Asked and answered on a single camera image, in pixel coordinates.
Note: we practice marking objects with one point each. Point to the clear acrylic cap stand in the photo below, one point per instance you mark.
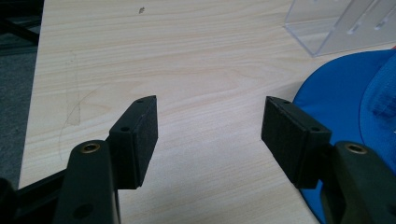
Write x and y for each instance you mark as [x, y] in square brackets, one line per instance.
[339, 28]

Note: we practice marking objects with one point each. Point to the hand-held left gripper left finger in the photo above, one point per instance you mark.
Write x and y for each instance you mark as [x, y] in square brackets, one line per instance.
[134, 146]

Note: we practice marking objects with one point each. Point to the blue baseball cap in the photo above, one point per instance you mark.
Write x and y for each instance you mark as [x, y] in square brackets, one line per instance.
[339, 102]

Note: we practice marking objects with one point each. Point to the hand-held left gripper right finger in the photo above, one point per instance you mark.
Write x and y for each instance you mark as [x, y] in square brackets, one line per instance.
[292, 146]

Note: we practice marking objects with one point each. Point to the black metal stand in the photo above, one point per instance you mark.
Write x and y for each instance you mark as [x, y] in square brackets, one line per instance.
[18, 29]

